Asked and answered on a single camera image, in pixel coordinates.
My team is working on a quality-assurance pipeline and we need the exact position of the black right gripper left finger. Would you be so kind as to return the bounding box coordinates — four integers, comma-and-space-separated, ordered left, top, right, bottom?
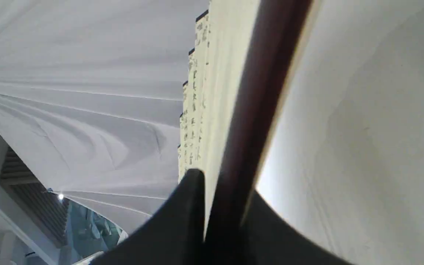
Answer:
91, 169, 205, 265

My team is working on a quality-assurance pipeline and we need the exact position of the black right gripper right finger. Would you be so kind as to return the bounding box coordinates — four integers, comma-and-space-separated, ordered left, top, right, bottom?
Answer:
241, 192, 350, 265

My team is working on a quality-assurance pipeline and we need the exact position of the folding paper fan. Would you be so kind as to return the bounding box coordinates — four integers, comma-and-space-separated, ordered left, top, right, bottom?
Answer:
178, 0, 322, 246

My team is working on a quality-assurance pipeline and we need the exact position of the grey backdrop cloth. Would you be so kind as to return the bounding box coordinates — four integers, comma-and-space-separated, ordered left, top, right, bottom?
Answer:
0, 0, 209, 233

